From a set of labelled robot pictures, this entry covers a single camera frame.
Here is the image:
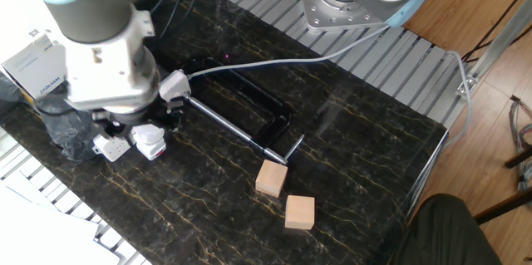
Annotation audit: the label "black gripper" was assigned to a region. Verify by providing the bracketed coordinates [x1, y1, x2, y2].
[91, 94, 186, 146]

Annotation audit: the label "white light bulb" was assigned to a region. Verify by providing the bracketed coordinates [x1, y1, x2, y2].
[131, 123, 165, 146]

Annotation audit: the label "white power strip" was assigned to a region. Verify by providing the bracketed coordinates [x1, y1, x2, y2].
[91, 69, 192, 163]

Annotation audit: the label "black plastic wrapped package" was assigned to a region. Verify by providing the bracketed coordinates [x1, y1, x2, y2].
[0, 71, 103, 162]

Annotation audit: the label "white blue cardboard box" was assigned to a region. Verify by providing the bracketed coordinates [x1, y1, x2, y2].
[0, 0, 67, 101]

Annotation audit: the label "black C-clamp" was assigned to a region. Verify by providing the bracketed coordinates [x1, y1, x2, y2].
[179, 56, 306, 165]

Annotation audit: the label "wooden cube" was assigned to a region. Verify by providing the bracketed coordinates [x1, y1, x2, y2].
[255, 159, 288, 199]
[284, 194, 316, 231]

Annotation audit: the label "white paper sheets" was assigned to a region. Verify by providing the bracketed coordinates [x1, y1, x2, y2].
[0, 169, 121, 265]

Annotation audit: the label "dark trousered person leg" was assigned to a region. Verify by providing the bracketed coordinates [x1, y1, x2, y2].
[388, 193, 504, 265]

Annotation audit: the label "dark wooden stool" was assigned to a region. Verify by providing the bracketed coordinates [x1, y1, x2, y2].
[473, 144, 532, 225]

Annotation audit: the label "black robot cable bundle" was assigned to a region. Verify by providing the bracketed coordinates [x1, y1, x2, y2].
[31, 0, 209, 117]

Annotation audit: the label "white power strip cable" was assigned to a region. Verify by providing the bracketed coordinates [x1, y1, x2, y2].
[185, 25, 392, 80]

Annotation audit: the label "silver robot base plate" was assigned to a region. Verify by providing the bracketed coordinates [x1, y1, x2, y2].
[297, 0, 390, 32]

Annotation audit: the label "grey cable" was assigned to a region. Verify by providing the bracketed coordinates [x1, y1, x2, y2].
[442, 51, 475, 150]

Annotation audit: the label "black floor cables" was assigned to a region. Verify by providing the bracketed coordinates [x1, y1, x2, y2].
[460, 0, 532, 63]

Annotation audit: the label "aluminium frame rail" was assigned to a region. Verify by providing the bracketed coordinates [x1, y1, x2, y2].
[455, 0, 532, 98]

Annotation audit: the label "coloured wire bundle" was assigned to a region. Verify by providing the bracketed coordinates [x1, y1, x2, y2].
[509, 94, 532, 194]

